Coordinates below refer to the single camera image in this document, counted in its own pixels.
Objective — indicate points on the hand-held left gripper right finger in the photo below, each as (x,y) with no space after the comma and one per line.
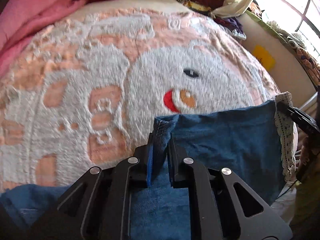
(175,166)

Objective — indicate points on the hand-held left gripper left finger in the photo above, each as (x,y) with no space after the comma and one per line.
(149,166)

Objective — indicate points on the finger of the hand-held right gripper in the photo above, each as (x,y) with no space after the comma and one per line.
(285,108)

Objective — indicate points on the blue denim pants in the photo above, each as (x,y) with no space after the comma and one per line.
(225,140)

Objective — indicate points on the yellow bag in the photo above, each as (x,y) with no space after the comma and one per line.
(263,57)

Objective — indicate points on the clothes on windowsill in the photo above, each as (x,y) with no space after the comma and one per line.
(305,55)

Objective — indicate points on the olive cloth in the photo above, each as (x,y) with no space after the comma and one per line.
(308,205)

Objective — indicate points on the green windowsill mat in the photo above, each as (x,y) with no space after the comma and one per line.
(265,24)

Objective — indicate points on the purple and white clothing pile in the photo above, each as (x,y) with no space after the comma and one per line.
(232,26)

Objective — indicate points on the window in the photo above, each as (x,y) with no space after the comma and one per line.
(292,7)

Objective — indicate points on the peach and white printed blanket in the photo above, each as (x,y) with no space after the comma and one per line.
(100,67)

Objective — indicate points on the white bed sheet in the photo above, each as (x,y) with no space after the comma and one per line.
(155,1)

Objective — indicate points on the pink duvet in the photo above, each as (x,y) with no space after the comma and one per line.
(30,17)

